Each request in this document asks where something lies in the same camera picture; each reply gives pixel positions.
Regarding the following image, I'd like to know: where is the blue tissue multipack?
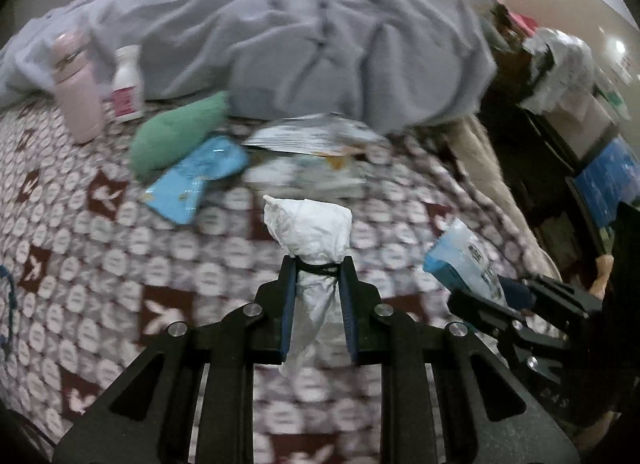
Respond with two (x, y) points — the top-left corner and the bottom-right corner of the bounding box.
(572, 136), (640, 225)

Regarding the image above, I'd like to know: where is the silver foil packet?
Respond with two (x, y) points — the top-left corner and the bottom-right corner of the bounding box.
(242, 112), (386, 155)

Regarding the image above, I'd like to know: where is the lavender quilt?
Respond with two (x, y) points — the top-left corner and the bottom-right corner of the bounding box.
(0, 0), (498, 135)

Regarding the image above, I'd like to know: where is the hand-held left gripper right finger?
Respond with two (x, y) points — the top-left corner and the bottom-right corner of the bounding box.
(337, 254), (581, 464)

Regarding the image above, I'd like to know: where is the cream woven blanket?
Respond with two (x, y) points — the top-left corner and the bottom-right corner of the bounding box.
(450, 114), (561, 285)

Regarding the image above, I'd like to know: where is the blue snack packet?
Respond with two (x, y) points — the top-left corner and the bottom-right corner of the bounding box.
(142, 136), (251, 225)

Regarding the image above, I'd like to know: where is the light blue white packet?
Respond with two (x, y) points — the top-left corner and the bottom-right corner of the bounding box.
(424, 218), (506, 305)

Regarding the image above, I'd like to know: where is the white tissue bundle black tie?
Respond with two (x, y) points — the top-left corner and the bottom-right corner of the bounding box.
(262, 194), (353, 380)

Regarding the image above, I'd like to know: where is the pink insulated bottle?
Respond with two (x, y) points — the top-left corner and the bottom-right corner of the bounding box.
(50, 28), (106, 145)

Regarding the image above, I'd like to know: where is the white pill bottle pink label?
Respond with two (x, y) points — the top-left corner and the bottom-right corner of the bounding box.
(111, 45), (146, 123)

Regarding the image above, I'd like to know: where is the blue lanyard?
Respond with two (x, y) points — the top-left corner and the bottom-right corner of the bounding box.
(0, 264), (18, 350)

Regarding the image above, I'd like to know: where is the green knit cloth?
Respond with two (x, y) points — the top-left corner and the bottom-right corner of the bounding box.
(130, 91), (231, 182)

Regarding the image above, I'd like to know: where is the white printed plastic bag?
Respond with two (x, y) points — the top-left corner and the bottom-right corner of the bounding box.
(520, 28), (598, 114)

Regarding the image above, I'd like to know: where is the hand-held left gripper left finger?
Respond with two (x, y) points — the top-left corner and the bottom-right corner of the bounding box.
(52, 255), (301, 464)

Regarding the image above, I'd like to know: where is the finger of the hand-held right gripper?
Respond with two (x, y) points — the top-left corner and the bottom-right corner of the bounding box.
(447, 288), (528, 342)
(499, 275), (603, 319)

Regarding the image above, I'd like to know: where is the grey maroon patterned blanket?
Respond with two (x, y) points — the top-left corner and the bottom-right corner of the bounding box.
(0, 98), (551, 464)

